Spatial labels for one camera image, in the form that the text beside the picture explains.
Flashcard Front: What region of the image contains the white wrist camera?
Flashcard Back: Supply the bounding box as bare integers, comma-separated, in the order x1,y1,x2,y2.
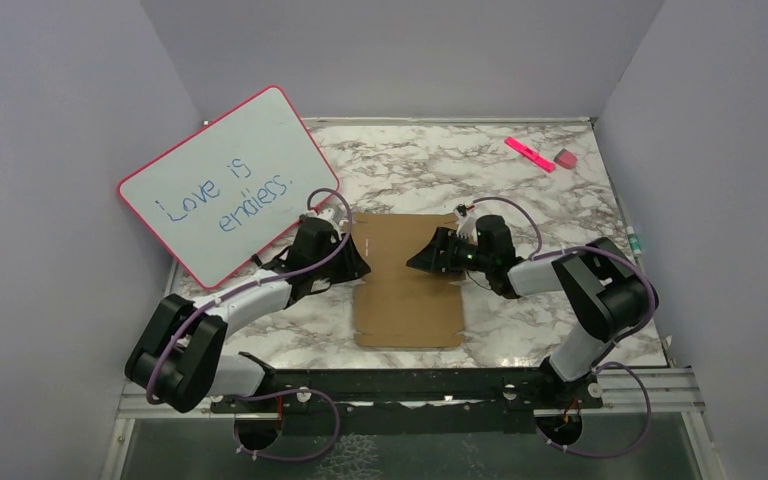
454,204,478,240
300,206,344,231

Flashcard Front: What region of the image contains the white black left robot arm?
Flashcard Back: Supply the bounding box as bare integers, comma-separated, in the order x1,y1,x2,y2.
124,217,371,413

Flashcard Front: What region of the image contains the aluminium frame rail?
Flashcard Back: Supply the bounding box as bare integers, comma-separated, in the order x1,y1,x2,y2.
102,367,725,479

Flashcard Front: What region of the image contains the pink framed whiteboard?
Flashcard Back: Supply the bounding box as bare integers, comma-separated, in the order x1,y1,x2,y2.
117,85,340,289

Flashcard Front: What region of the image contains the brown cardboard box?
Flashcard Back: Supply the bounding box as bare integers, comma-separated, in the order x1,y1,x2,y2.
352,213,464,349

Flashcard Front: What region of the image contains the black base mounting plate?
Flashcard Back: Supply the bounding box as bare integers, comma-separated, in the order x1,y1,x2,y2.
186,354,603,437

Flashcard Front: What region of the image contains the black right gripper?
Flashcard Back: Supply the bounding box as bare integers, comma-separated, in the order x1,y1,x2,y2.
406,226,492,276

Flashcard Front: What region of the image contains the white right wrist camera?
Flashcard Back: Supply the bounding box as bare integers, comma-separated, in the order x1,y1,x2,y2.
454,204,478,240

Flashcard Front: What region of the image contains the green white marker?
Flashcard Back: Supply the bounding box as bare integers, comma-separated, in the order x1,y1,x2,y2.
626,226,642,258

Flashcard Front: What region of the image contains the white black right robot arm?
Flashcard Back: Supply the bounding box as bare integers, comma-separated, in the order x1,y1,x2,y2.
406,215,659,407

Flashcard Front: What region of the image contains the pink highlighter marker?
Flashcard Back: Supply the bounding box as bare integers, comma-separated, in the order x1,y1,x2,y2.
504,137,556,173

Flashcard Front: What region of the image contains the pink eraser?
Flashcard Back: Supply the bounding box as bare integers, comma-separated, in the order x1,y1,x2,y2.
554,149,578,170

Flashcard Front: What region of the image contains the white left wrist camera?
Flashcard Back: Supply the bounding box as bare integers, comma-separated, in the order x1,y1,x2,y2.
300,206,344,231

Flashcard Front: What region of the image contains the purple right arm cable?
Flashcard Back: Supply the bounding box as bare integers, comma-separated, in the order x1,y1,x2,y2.
456,195,658,460

